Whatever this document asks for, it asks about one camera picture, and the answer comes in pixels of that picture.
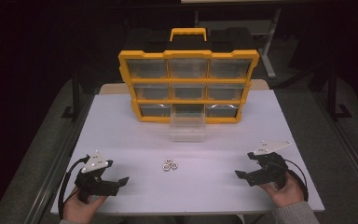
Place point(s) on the white metal table frame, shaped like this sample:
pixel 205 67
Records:
pixel 268 46

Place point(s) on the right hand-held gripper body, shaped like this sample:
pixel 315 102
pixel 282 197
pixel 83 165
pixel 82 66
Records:
pixel 272 169

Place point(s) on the silver hex nut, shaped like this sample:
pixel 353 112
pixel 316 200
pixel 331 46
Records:
pixel 166 167
pixel 168 161
pixel 174 165

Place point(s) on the yellow black drawer organizer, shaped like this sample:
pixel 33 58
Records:
pixel 188 81

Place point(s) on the clear plastic drawer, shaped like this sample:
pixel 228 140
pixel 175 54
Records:
pixel 187 130

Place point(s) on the black metal stand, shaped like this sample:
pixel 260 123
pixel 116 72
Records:
pixel 75 96
pixel 333 93

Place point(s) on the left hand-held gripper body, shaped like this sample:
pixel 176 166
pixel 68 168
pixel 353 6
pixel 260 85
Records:
pixel 93 163

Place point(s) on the person's right hand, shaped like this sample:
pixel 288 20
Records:
pixel 287 194

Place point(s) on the person's left hand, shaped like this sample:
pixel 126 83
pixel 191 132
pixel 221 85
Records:
pixel 77 211

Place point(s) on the metal frame rail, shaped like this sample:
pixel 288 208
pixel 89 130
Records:
pixel 351 149
pixel 54 174

